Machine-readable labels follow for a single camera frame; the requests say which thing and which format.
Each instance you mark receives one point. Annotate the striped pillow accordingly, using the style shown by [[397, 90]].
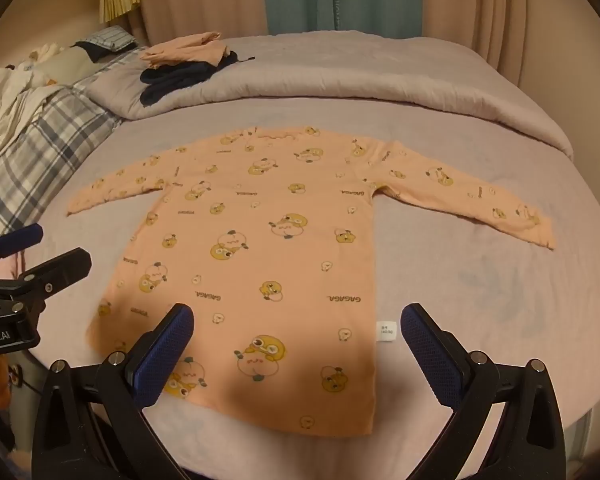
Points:
[[111, 39]]

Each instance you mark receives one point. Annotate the folded orange garment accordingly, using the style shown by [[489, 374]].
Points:
[[180, 50]]

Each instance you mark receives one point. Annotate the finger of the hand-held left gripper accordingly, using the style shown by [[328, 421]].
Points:
[[25, 236], [55, 270]]

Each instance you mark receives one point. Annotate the blue plaid blanket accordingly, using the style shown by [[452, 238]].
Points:
[[45, 140]]

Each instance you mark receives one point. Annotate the pale lilac bed sheet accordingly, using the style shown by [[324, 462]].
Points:
[[480, 285]]

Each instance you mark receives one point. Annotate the orange cartoon print towel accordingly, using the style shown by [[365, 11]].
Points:
[[280, 260]]

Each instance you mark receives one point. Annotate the grey folded comforter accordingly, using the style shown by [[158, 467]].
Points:
[[355, 75]]

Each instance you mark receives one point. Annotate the white crumpled cloth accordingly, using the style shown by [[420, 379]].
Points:
[[5, 110]]

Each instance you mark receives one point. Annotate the cream pillow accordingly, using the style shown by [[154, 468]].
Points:
[[67, 62]]

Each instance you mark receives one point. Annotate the dark navy garments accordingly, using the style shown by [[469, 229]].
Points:
[[180, 80]]

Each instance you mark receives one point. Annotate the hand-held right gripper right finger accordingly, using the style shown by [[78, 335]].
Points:
[[430, 355]]

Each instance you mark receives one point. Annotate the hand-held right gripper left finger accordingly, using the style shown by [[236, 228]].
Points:
[[165, 355]]

